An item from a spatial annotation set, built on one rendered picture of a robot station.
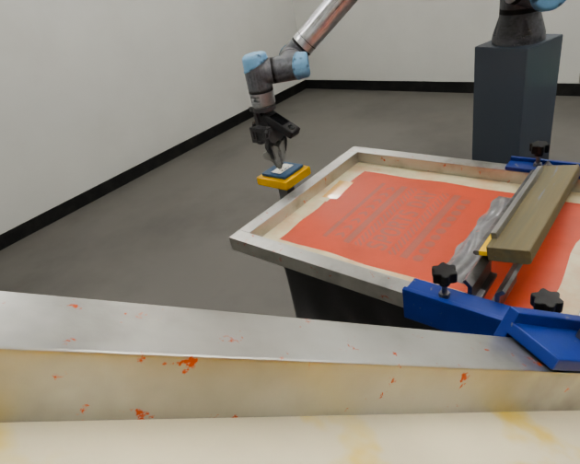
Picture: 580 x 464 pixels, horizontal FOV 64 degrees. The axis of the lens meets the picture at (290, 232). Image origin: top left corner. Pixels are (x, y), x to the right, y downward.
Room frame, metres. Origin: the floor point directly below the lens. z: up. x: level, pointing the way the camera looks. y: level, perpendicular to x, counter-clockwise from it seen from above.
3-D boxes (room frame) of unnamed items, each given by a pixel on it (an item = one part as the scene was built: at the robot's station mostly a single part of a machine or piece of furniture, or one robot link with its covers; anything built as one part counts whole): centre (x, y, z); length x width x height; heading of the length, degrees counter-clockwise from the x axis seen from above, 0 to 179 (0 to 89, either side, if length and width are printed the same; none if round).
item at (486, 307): (0.56, -0.30, 0.98); 0.30 x 0.05 x 0.07; 45
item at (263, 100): (1.43, 0.00, 1.20); 0.08 x 0.08 x 0.05
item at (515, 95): (1.46, -0.82, 0.60); 0.18 x 0.18 x 1.20; 27
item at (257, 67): (1.43, -0.01, 1.28); 0.09 x 0.08 x 0.11; 83
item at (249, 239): (0.93, -0.33, 0.97); 0.79 x 0.58 x 0.04; 45
